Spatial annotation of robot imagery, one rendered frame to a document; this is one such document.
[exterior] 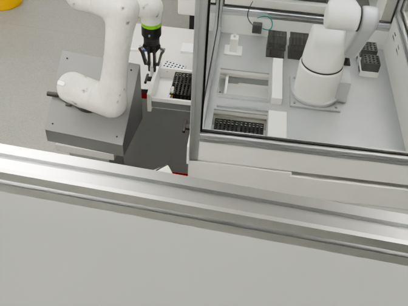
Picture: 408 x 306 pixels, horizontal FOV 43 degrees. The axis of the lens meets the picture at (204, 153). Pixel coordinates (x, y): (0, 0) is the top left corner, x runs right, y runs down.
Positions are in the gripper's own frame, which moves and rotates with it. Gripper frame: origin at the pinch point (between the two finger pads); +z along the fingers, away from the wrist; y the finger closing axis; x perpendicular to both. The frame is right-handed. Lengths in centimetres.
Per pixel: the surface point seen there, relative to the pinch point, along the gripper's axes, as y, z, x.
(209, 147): -34, -9, 58
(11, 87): 124, 93, -86
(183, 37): -7, 17, -59
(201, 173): -32, 6, 58
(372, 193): -102, 5, 58
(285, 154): -64, -10, 58
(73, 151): 29, 20, 42
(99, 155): 16.6, 19.0, 42.4
